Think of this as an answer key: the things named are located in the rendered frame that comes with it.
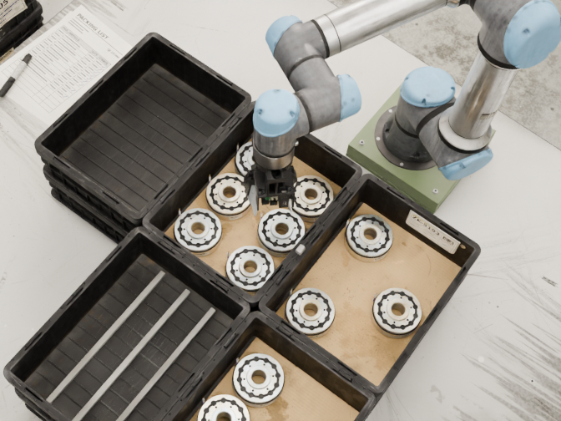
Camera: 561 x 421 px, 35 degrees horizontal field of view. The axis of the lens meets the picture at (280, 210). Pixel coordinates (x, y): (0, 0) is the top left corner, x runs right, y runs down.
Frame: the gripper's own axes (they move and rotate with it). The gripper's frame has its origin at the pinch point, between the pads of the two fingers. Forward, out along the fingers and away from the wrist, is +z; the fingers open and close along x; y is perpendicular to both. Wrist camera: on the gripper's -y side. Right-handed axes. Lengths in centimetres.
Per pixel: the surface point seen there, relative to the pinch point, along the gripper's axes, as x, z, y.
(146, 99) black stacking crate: -23.6, 15.0, -38.6
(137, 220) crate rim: -27.1, 6.6, -2.1
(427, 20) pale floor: 78, 97, -125
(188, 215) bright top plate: -16.6, 13.4, -5.6
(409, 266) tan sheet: 29.9, 18.2, 9.7
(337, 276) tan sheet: 13.9, 17.8, 10.4
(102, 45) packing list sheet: -34, 26, -66
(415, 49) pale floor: 71, 98, -112
